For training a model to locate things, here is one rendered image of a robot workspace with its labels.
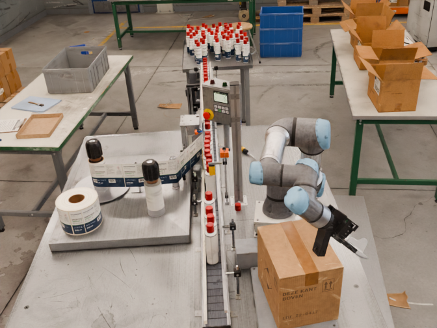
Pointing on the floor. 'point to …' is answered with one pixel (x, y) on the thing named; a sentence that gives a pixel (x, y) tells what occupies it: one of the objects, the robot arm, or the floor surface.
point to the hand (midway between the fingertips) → (353, 248)
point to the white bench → (57, 142)
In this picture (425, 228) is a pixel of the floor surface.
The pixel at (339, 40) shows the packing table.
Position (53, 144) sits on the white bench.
